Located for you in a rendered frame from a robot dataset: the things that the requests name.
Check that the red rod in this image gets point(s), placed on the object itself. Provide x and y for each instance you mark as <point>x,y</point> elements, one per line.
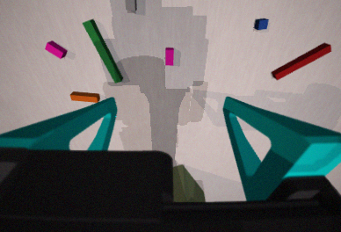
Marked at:
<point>301,61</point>

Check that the magenta rod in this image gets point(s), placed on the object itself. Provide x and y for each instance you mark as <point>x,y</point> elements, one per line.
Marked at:
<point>55,49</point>
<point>169,53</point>

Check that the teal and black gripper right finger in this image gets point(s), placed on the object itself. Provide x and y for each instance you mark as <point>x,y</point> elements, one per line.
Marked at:
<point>298,148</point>

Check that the green rod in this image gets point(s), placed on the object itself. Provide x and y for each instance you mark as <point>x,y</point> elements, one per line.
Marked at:
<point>99,43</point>

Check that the orange rod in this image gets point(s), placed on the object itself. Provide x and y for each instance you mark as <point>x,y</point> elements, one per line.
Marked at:
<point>85,97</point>

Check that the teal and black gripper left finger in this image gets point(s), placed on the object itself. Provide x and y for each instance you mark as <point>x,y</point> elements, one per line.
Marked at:
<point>57,132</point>

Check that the small blue cube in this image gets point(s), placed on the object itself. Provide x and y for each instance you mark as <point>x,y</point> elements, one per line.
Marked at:
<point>261,23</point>

